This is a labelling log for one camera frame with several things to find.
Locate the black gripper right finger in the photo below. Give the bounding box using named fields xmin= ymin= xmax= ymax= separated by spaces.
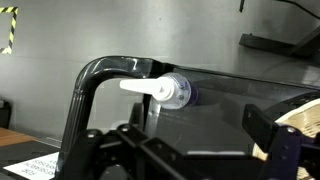
xmin=241 ymin=103 xmax=281 ymax=153

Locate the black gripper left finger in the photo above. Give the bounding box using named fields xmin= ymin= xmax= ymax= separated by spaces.
xmin=129 ymin=101 xmax=145 ymax=130

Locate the white pump dispenser bottle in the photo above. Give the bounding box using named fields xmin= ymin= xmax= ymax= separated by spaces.
xmin=119 ymin=72 xmax=200 ymax=111

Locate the oval wicker basket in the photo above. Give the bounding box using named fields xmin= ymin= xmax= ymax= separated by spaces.
xmin=251 ymin=97 xmax=320 ymax=180

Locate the black stand base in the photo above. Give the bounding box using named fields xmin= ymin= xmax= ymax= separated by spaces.
xmin=238 ymin=24 xmax=320 ymax=62

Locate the white printed paper sheet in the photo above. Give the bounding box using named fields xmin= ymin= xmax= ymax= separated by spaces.
xmin=2 ymin=151 xmax=61 ymax=180

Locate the yellow black hazard tape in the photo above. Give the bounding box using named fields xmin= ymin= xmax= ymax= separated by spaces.
xmin=0 ymin=6 xmax=20 ymax=55

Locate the black curved metal frame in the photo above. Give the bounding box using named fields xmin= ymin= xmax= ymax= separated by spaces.
xmin=54 ymin=55 xmax=175 ymax=176

